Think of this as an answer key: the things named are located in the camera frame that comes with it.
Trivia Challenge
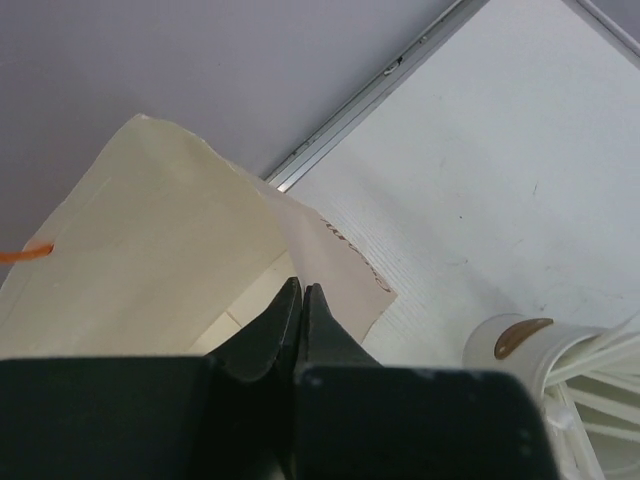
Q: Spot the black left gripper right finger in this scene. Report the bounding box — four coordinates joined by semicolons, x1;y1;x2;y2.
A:
294;285;553;479

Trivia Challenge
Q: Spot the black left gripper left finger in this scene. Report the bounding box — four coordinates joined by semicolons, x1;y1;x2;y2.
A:
1;278;303;479

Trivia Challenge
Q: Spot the printed paper takeout bag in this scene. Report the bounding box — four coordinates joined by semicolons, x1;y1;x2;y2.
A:
1;114;396;358

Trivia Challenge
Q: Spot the white cylindrical straw holder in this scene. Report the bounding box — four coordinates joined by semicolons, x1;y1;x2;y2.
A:
462;314;613;399

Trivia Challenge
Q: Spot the white wrapped straw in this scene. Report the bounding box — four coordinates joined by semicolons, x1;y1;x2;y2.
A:
568;387;639;422
545;315;639;387

